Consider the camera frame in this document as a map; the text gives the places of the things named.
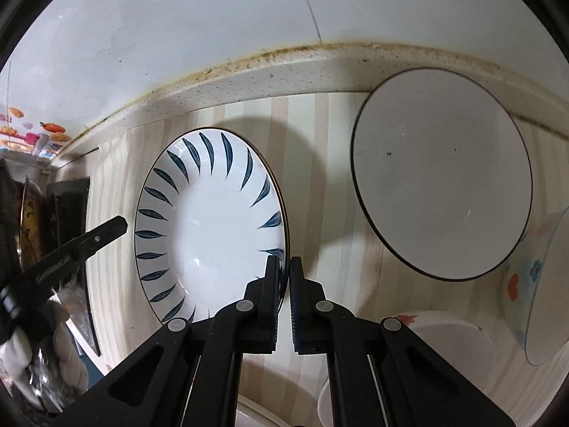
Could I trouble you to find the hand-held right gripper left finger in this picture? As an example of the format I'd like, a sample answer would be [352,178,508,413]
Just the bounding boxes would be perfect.
[58,255,283,427]

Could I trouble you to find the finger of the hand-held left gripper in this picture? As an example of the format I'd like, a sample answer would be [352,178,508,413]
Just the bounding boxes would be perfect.
[34,215,129,286]

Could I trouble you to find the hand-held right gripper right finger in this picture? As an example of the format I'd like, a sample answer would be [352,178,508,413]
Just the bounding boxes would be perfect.
[289,256,504,427]

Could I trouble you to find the white plate blue leaf pattern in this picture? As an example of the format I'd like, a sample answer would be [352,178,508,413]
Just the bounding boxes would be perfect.
[134,128,291,325]

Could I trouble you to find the person's left hand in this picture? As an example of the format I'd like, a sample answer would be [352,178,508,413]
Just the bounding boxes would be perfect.
[0,301,90,411]

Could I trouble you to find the dark dish yellow pattern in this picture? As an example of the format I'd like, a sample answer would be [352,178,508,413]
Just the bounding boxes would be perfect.
[20,176,50,277]

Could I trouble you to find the white bowl red flower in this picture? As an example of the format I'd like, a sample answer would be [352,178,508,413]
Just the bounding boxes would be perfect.
[317,310,494,427]

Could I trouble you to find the striped beige table cover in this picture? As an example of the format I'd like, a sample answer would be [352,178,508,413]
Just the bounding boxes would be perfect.
[82,91,569,427]

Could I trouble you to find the white plate black rim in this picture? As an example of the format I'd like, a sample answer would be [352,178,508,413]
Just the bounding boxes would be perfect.
[350,68,533,282]

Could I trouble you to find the floral bowl orange blue flowers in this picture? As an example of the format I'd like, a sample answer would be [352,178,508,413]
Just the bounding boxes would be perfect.
[501,207,569,366]

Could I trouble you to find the colourful wall sticker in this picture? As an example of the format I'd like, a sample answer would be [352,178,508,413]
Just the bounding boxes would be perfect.
[0,105,68,158]

